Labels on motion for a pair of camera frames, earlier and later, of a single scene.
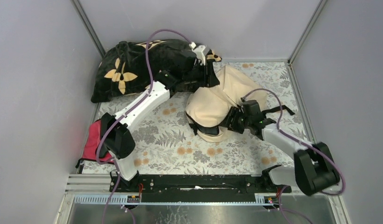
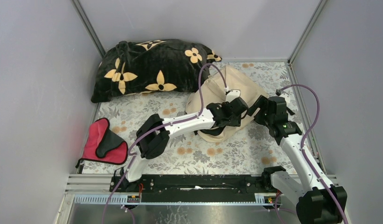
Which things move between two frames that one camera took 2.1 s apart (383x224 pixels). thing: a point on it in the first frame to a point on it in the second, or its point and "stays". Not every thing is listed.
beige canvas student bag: (206, 108) stays
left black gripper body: (208, 73) to (237, 106)
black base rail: (213, 184) stays
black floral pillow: (122, 69) stays
